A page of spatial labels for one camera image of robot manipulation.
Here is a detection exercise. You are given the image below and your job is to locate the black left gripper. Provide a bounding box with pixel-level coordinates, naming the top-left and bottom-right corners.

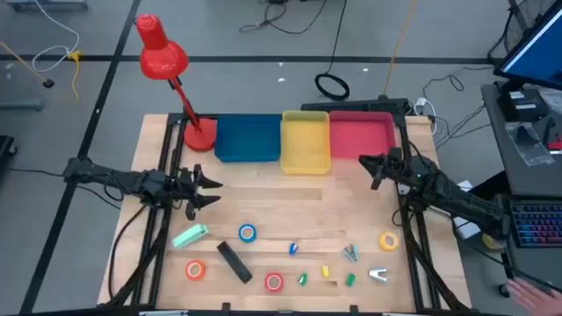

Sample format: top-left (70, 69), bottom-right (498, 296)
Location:
top-left (151, 164), bottom-right (224, 221)

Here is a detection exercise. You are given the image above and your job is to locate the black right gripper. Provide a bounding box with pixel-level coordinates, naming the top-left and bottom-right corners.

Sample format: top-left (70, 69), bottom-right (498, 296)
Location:
top-left (358, 147), bottom-right (425, 191)

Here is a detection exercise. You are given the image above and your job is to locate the mint green stapler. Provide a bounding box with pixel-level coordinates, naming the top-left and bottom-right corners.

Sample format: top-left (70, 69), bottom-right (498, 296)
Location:
top-left (171, 223), bottom-right (210, 250)

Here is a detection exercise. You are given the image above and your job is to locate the blue tape roll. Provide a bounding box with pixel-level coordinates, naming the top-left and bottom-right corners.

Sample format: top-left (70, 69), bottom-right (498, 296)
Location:
top-left (238, 223), bottom-right (258, 244)

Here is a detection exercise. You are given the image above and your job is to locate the yellow tape roll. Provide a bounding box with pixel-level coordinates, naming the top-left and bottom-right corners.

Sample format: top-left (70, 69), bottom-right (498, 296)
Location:
top-left (378, 231), bottom-right (400, 252)

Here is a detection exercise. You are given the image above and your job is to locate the black stapler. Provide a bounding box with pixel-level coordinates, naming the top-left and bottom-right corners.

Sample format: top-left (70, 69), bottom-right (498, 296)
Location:
top-left (216, 241), bottom-right (254, 284)

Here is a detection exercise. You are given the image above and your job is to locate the orange tape roll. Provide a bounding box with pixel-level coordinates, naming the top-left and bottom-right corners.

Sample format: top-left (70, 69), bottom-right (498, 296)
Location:
top-left (184, 259), bottom-right (206, 282)

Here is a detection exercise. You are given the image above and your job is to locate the red tape roll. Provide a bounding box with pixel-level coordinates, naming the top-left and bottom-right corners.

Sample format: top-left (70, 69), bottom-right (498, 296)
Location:
top-left (263, 271), bottom-right (285, 294)

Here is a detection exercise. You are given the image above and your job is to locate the red plastic bin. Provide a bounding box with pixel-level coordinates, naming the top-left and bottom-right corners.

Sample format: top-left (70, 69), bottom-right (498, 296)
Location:
top-left (328, 111), bottom-right (398, 162)

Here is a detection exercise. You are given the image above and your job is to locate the blue plastic bin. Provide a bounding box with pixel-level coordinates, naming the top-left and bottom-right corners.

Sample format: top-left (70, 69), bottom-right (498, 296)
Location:
top-left (213, 113), bottom-right (283, 164)

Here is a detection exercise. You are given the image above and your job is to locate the long black power strip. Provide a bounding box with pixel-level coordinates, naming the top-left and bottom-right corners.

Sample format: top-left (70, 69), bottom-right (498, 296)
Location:
top-left (300, 97), bottom-right (412, 114)

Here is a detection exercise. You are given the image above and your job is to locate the yellow plastic bin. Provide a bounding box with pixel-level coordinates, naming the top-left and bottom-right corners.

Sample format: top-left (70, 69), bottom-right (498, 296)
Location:
top-left (280, 110), bottom-right (332, 176)

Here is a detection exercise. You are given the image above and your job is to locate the white power adapter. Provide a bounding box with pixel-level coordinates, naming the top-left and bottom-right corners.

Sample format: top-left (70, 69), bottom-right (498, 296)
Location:
top-left (414, 97), bottom-right (438, 135)

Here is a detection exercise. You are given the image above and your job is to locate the yellow round object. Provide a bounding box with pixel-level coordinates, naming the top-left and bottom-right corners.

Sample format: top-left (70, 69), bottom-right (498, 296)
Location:
top-left (481, 232), bottom-right (506, 251)

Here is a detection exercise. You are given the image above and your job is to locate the red desk lamp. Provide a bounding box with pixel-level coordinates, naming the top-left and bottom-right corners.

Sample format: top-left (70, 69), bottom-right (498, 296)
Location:
top-left (133, 12), bottom-right (219, 154)

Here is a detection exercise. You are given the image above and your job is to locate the grey side desk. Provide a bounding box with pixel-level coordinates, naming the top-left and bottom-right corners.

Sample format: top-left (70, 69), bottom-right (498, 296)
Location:
top-left (480, 81), bottom-right (562, 198)

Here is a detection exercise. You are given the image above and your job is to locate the clear plastic bag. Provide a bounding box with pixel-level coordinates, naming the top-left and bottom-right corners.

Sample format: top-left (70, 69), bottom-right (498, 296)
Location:
top-left (504, 121), bottom-right (555, 167)

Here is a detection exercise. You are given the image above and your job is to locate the black box with labels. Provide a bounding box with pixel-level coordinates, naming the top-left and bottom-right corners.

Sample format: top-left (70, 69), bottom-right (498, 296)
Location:
top-left (497, 89), bottom-right (550, 123)

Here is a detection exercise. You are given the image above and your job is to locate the backlit black keyboard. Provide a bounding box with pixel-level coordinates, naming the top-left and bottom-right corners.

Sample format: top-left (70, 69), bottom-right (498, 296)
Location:
top-left (508, 199), bottom-right (562, 249)

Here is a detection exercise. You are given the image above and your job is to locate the dark keyboard desk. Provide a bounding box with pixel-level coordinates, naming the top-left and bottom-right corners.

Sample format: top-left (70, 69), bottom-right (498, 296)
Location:
top-left (495, 192), bottom-right (562, 308)

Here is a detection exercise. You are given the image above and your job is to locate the black computer monitor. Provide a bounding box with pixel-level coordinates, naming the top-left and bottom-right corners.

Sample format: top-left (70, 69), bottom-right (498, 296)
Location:
top-left (494, 0), bottom-right (562, 92)

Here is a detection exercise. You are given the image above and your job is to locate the grey table foot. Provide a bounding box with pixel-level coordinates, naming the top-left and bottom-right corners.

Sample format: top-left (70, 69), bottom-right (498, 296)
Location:
top-left (4, 0), bottom-right (89, 12)
top-left (0, 98), bottom-right (45, 111)

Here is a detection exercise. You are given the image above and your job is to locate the person's hand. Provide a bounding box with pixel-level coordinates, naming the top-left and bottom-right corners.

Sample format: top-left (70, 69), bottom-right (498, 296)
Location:
top-left (504, 278), bottom-right (562, 316)

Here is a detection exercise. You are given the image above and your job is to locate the black floor fan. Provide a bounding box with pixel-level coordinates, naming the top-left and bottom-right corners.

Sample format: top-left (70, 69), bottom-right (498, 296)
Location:
top-left (486, 0), bottom-right (558, 67)

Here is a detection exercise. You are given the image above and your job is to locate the black aluminium table frame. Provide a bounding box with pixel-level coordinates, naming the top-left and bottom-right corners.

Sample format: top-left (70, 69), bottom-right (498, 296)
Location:
top-left (107, 111), bottom-right (473, 316)

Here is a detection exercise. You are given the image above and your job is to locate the black coiled cable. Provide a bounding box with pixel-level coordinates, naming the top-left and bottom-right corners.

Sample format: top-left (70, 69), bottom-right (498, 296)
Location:
top-left (313, 0), bottom-right (351, 102)

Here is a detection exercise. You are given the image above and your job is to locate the yellow hanging cable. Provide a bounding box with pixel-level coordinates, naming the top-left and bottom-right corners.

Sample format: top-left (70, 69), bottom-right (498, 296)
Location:
top-left (384, 0), bottom-right (417, 97)

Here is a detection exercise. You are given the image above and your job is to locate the yellow floor cable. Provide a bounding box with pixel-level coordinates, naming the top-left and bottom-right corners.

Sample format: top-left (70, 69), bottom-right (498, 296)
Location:
top-left (0, 41), bottom-right (83, 102)

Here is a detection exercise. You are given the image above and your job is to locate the white floor cable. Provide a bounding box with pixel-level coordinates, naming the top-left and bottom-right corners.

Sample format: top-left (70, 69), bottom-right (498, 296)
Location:
top-left (32, 0), bottom-right (81, 74)

